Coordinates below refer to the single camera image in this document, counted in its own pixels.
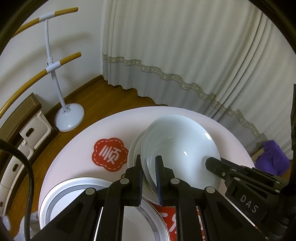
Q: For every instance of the wooden ballet bar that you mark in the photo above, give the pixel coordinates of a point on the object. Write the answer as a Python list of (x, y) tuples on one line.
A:
[(44, 17), (36, 78)]

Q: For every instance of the upper wooden ballet bar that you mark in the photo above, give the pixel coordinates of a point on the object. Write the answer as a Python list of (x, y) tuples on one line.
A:
[(44, 17)]

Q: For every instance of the large white bowl back left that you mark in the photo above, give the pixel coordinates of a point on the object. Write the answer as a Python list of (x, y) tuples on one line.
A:
[(131, 164)]

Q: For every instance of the grey-white curtain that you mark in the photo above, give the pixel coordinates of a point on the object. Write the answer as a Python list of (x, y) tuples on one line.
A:
[(224, 59)]

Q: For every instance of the white towel on floor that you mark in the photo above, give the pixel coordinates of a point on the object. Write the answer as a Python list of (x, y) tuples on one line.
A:
[(34, 226)]

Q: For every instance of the grey-rimmed white plate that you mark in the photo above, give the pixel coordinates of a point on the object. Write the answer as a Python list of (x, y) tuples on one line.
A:
[(139, 223)]

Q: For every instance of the white bowl with label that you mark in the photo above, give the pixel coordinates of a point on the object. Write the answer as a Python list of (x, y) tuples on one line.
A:
[(146, 190)]

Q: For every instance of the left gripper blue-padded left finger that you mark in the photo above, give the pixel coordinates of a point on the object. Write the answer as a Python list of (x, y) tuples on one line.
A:
[(97, 214)]

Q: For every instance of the white barre stand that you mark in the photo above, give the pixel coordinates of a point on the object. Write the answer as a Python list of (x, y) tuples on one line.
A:
[(69, 116)]

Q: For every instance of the purple cloth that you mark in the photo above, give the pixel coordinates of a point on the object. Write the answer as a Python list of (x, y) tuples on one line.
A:
[(273, 160)]

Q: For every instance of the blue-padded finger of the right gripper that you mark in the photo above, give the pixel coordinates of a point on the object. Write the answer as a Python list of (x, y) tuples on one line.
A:
[(227, 170)]

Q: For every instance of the dark wooden bench cabinet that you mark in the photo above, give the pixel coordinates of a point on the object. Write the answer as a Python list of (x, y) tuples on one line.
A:
[(28, 130)]

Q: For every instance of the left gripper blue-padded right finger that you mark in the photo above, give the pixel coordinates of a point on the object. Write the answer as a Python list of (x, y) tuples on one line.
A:
[(201, 214)]

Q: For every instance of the lower wooden ballet bar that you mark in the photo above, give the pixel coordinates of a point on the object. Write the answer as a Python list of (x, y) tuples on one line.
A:
[(36, 78)]

